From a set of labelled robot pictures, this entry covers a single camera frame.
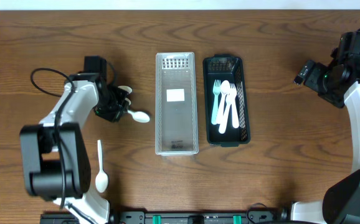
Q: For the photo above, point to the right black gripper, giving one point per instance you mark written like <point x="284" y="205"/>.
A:
<point x="312" y="80"/>

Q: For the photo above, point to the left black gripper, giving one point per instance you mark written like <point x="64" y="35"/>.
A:
<point x="114" y="104"/>

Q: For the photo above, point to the white plastic fork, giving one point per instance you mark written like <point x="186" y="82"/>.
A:
<point x="223" y="124"/>
<point x="235" y="117"/>

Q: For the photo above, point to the pale green plastic fork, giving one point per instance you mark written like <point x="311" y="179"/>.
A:
<point x="216" y="92"/>

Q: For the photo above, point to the black plastic basket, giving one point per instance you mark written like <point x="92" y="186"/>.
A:
<point x="226" y="67"/>

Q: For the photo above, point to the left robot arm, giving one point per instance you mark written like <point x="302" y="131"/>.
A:
<point x="55" y="162"/>

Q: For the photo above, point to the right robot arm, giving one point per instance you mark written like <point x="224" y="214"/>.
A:
<point x="339" y="84"/>

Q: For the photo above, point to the white label sticker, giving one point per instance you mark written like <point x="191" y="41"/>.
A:
<point x="174" y="95"/>

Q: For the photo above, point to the clear plastic basket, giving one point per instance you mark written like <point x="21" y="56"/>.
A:
<point x="176" y="125"/>

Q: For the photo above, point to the black mounting rail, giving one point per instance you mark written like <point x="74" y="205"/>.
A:
<point x="254" y="216"/>

